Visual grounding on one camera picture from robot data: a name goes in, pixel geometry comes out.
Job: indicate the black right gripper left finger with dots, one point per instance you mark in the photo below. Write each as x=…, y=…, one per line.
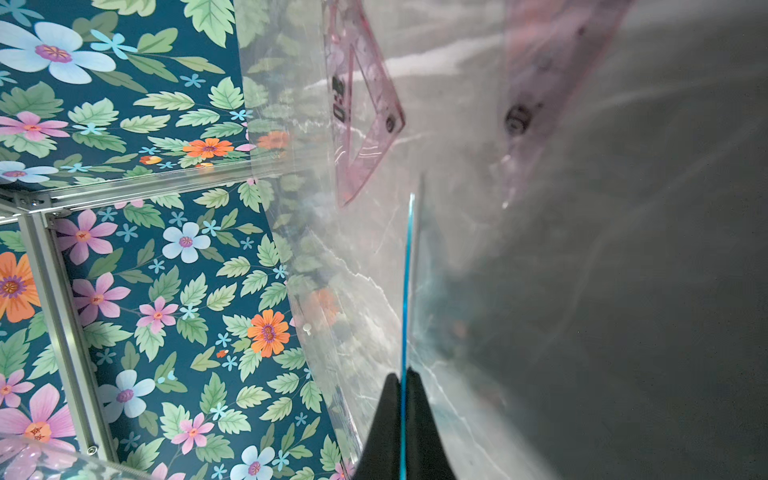
x=380, y=459

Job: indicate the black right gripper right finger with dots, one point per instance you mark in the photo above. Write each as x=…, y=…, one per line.
x=425, y=455

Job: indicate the teal ruler set pouch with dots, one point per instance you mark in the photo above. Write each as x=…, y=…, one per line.
x=473, y=413

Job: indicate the teal protractor ruler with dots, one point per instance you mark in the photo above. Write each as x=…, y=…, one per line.
x=405, y=336

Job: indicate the purple protractor ruler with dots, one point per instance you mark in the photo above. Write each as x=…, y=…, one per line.
x=550, y=47

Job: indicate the purple triangle ruler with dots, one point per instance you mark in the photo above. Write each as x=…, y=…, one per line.
x=366, y=115

